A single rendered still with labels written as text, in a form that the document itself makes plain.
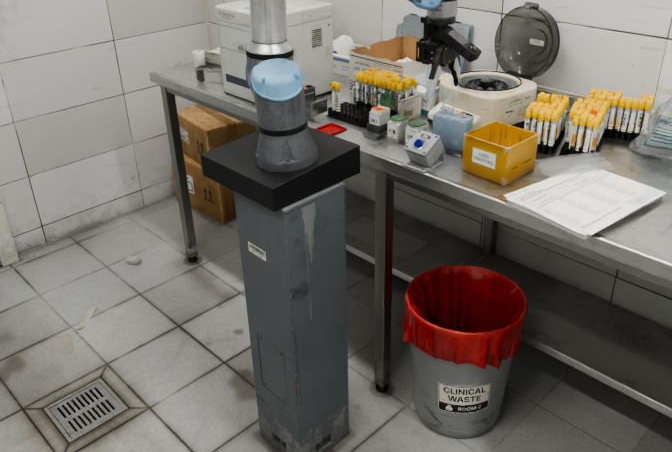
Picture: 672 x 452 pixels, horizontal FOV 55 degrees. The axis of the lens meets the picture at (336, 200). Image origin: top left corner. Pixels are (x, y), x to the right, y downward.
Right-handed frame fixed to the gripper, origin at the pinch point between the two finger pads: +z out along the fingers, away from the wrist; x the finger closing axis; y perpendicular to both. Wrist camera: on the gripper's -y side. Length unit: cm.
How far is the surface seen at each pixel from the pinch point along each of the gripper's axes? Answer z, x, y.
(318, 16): -12, -15, 56
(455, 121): 5.9, 2.0, -4.9
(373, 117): 9.5, 4.2, 20.1
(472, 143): 6.9, 10.7, -14.7
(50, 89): 31, 12, 192
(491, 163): 10.3, 11.6, -20.6
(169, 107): 29, -1, 124
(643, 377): 76, -15, -60
